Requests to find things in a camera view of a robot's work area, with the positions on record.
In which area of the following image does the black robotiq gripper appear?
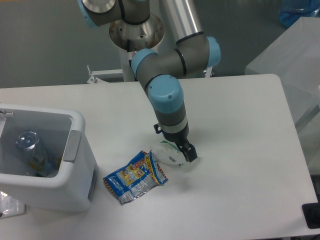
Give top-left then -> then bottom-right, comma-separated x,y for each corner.
153,123 -> 198,163

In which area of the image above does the white plastic bag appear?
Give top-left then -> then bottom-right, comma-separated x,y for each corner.
151,140 -> 187,166

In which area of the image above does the blue snack wrapper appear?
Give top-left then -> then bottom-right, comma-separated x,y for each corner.
103,150 -> 168,205

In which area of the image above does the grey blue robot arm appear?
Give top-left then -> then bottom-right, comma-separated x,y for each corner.
78,0 -> 221,162

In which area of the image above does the white trash can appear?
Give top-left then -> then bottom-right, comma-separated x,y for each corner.
0,103 -> 99,212

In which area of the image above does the black device at edge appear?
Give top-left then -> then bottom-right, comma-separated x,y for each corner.
302,202 -> 320,229

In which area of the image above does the clear plastic bottle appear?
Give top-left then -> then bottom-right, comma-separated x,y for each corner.
15,130 -> 60,177

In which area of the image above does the blue water jug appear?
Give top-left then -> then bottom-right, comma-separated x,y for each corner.
278,0 -> 320,28

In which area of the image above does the clear plastic bag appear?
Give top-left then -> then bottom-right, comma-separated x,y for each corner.
0,191 -> 26,220

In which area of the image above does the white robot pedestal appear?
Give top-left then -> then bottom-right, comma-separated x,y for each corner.
108,13 -> 166,82

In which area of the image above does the white metal base frame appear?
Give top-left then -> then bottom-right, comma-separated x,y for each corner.
87,65 -> 216,84

